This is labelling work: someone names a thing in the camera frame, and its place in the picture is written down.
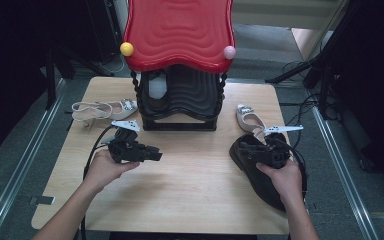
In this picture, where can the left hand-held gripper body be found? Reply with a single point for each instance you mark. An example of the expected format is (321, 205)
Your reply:
(126, 150)

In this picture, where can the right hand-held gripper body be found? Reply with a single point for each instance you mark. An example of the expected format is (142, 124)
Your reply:
(275, 153)

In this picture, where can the beige slingback sandal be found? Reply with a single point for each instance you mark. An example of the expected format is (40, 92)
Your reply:
(246, 121)
(116, 111)

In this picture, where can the black leather shoe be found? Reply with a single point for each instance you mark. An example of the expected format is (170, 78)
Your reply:
(263, 186)
(157, 100)

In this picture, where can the red and black shoe rack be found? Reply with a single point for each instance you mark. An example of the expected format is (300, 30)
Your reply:
(180, 36)

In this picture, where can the person's left hand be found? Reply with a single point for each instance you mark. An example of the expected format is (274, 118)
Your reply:
(103, 170)

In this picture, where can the person's right hand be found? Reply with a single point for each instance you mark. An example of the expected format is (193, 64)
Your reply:
(286, 183)

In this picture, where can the black metal stand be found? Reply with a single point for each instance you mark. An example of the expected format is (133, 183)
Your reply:
(325, 86)
(50, 86)

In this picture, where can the dark tape strip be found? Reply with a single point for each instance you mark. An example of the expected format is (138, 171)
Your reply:
(43, 200)

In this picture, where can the dark curtain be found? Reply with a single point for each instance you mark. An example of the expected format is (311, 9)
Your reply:
(10, 66)
(376, 83)

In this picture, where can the metal floor rail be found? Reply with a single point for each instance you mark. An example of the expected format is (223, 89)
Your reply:
(13, 186)
(343, 173)

